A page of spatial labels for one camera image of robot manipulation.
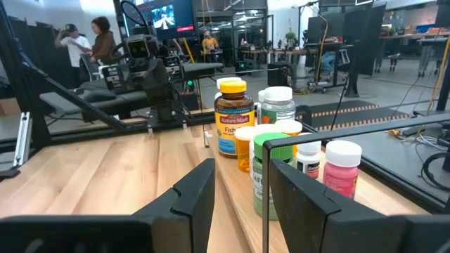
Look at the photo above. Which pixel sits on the black partition panel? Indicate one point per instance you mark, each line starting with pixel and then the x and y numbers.
pixel 45 52

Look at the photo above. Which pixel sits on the black floor speaker box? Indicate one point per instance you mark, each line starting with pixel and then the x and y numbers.
pixel 278 74

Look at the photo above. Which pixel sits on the long wooden workbench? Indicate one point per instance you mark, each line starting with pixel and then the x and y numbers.
pixel 281 52

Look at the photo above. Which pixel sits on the person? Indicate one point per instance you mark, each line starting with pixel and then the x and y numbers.
pixel 210 44
pixel 74 45
pixel 103 38

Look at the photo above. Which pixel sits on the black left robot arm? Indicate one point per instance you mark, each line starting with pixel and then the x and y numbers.
pixel 165 112

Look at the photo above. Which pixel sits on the small green potted plant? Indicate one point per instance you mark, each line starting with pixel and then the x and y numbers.
pixel 291 36

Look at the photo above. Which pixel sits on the silver aluminium extrusion bar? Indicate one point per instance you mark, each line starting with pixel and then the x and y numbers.
pixel 22 138

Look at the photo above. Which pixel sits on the clear bottle green orange label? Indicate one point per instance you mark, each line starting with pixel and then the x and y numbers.
pixel 277 105

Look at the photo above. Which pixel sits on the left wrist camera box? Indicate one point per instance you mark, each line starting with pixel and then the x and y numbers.
pixel 138 48

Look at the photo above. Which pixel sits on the black aluminium table frame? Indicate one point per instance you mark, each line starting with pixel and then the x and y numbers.
pixel 35 112

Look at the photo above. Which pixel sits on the green-capped pale green bottle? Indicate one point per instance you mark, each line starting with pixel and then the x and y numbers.
pixel 281 153

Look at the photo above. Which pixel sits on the black table clamp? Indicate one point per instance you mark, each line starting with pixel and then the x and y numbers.
pixel 7 173

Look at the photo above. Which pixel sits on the yellow-capped brown fish oil bottle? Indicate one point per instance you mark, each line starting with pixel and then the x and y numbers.
pixel 233 119

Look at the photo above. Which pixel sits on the black office desk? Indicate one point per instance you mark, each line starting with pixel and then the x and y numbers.
pixel 334 45

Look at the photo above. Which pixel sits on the orange pill vial white cap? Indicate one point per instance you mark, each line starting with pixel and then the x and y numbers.
pixel 289 127
pixel 243 154

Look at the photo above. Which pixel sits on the wall monitor screen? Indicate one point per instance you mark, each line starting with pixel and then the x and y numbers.
pixel 172 17

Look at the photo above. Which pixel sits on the low black desk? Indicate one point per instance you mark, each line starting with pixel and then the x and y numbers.
pixel 70 100

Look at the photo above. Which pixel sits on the computer tower blue light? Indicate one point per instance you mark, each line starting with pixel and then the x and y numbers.
pixel 240 66

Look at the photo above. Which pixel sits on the black floor stand post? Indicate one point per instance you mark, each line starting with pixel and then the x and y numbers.
pixel 353 70

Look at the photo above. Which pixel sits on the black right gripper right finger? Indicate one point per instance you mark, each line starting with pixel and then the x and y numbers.
pixel 309 225

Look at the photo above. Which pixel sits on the small white Excedrin bottle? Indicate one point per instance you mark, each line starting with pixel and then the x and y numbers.
pixel 308 161

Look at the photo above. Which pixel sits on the pink bottle white cap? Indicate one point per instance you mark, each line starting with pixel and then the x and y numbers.
pixel 341 179

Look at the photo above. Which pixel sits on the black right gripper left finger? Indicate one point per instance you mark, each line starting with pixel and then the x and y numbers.
pixel 175 225

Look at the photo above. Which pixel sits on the black mat orange checker stripes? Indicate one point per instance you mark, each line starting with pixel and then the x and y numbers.
pixel 351 112

